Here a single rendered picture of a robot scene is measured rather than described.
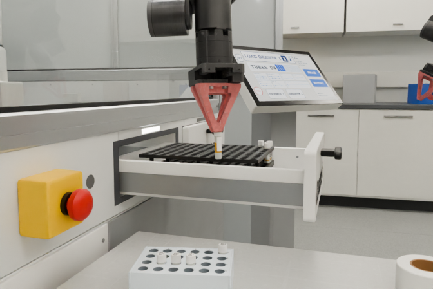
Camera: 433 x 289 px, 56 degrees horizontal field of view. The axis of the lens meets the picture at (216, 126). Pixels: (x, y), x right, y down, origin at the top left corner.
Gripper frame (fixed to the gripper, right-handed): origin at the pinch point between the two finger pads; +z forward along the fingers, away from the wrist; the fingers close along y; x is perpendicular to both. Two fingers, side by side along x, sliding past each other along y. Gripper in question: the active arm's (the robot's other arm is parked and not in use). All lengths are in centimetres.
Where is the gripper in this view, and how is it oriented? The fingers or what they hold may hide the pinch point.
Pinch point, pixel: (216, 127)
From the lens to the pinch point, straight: 63.2
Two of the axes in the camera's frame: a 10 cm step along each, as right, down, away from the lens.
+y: 2.7, 0.0, -9.6
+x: 9.6, -0.3, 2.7
